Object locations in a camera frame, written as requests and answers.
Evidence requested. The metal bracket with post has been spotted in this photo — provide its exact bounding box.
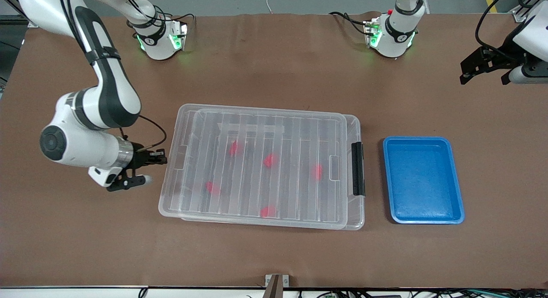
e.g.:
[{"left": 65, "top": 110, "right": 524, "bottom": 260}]
[{"left": 263, "top": 274, "right": 290, "bottom": 298}]

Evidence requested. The clear plastic storage box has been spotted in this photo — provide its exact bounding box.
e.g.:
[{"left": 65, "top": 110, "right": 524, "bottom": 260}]
[{"left": 179, "top": 103, "right": 366, "bottom": 231}]

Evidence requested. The black right base cable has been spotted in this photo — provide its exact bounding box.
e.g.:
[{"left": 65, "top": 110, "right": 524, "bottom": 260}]
[{"left": 152, "top": 5, "right": 196, "bottom": 23}]

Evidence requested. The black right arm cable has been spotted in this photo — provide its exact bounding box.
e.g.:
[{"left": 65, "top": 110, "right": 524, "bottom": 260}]
[{"left": 57, "top": 0, "right": 168, "bottom": 151}]

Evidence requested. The black base cable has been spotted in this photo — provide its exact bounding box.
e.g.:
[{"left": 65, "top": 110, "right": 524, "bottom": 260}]
[
  {"left": 329, "top": 11, "right": 370, "bottom": 36},
  {"left": 152, "top": 5, "right": 196, "bottom": 23}
]

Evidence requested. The aluminium frame profile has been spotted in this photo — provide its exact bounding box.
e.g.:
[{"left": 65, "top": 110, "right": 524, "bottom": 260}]
[
  {"left": 0, "top": 0, "right": 42, "bottom": 28},
  {"left": 512, "top": 0, "right": 548, "bottom": 23}
]

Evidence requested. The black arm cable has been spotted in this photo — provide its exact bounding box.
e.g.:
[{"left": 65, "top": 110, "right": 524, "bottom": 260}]
[
  {"left": 475, "top": 0, "right": 528, "bottom": 55},
  {"left": 57, "top": 0, "right": 168, "bottom": 151}
]

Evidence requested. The brown table cover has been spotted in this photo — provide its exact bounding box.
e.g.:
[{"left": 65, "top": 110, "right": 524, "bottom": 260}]
[{"left": 0, "top": 13, "right": 548, "bottom": 289}]

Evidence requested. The blue plastic tray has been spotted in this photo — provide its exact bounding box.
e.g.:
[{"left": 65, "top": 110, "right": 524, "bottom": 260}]
[{"left": 382, "top": 136, "right": 466, "bottom": 225}]

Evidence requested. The black left base cable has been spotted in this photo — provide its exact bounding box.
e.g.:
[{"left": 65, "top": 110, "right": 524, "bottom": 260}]
[{"left": 329, "top": 11, "right": 370, "bottom": 36}]

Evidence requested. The clear ribbed plastic lid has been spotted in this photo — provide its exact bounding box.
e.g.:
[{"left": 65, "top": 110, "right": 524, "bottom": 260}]
[{"left": 158, "top": 103, "right": 350, "bottom": 229}]

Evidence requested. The black box latch handle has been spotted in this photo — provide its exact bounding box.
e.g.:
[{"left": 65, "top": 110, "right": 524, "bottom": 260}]
[{"left": 351, "top": 141, "right": 366, "bottom": 197}]

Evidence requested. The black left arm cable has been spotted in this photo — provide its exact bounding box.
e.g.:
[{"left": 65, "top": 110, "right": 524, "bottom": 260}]
[{"left": 475, "top": 0, "right": 528, "bottom": 55}]

